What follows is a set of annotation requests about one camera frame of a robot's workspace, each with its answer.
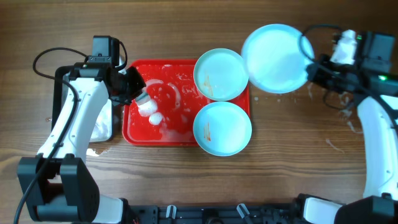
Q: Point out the light blue plate bottom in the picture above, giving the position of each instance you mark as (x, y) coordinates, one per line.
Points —
(222, 129)

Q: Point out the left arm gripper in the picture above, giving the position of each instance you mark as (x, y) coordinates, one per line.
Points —
(131, 86)

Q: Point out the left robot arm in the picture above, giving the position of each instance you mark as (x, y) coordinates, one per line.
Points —
(56, 184)

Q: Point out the black soap water tray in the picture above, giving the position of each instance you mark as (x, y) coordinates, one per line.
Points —
(104, 127)

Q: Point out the red plastic tray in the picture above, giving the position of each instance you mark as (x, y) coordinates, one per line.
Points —
(170, 84)

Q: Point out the light blue plate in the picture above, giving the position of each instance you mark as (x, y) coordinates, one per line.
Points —
(276, 57)
(219, 74)
(222, 129)

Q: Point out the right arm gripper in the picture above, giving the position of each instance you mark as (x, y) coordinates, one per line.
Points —
(315, 72)

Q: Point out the light blue plate top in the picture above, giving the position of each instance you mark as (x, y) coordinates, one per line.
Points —
(219, 74)

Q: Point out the pink sponge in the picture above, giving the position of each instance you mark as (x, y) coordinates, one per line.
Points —
(145, 104)

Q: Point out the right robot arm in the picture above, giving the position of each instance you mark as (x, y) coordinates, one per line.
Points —
(360, 65)

